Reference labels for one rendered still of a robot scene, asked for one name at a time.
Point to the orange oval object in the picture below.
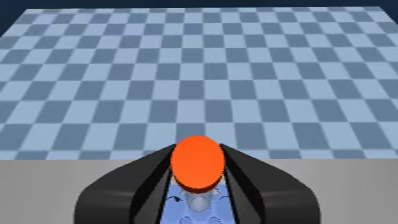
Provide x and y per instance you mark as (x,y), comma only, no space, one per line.
(197,163)

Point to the light blue tube rack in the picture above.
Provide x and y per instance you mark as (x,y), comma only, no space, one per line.
(178,206)

